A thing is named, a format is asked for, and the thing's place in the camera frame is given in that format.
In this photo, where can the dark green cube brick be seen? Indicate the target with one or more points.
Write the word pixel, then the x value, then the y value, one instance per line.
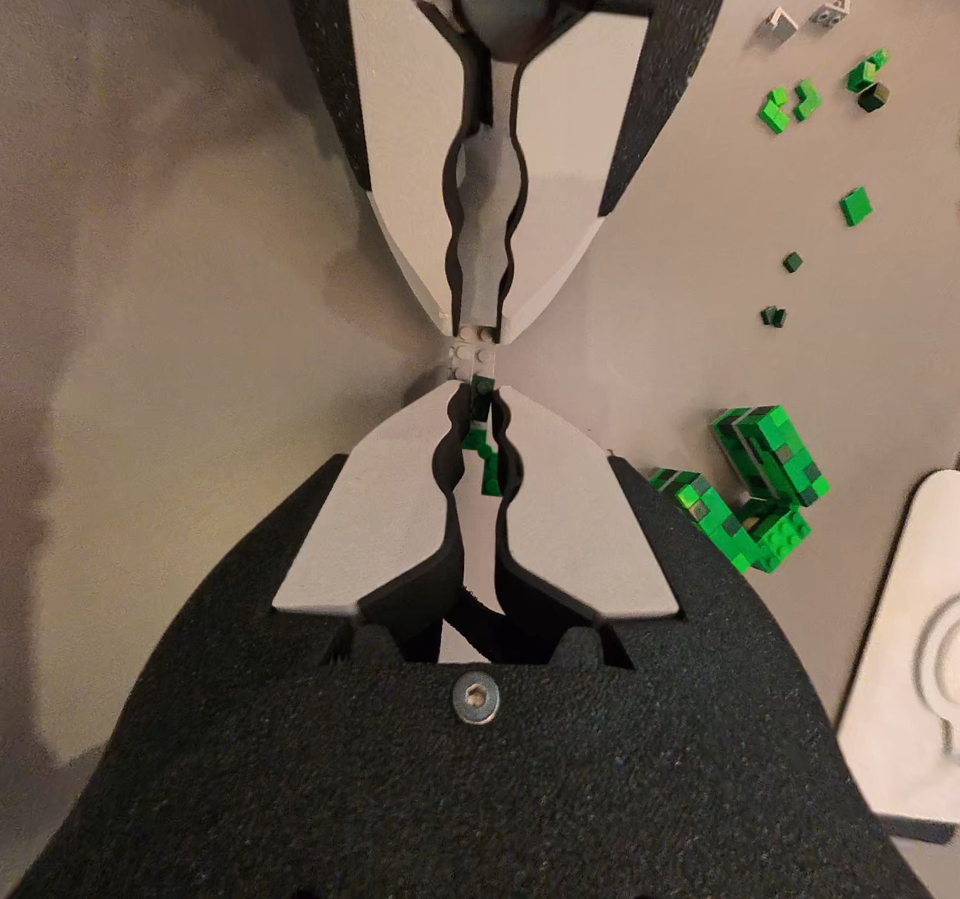
pixel 874 98

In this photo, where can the grey studded brick plate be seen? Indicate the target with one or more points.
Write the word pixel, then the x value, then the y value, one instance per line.
pixel 472 354

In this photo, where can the white flat device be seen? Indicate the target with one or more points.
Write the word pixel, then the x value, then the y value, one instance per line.
pixel 900 689

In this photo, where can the green brick piece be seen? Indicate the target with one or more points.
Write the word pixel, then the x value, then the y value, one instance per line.
pixel 486 456

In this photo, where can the bright green brick cluster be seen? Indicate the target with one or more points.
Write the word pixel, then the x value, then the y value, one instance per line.
pixel 868 70

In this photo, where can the green stepped brick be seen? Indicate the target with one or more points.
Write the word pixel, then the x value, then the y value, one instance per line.
pixel 772 111
pixel 807 100

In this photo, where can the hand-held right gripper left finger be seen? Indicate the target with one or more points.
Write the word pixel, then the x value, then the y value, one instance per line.
pixel 375 524

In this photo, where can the green flat square tile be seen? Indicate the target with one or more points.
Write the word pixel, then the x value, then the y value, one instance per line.
pixel 855 207

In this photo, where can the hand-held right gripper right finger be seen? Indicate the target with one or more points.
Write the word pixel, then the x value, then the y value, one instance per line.
pixel 585 531

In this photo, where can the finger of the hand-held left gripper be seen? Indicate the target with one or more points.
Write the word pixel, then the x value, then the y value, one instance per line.
pixel 405 126
pixel 577 126

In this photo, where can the white angled brick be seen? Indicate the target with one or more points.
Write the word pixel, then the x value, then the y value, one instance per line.
pixel 780 25

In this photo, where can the dark green brick pair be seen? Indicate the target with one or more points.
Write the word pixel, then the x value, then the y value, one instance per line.
pixel 772 316

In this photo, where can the grey studded small brick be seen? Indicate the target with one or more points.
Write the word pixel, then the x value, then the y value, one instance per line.
pixel 831 12

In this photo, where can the large green brick assembly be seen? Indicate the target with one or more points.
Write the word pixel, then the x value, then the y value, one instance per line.
pixel 765 456

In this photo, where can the tiny dark green brick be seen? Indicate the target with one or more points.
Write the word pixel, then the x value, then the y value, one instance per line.
pixel 793 262

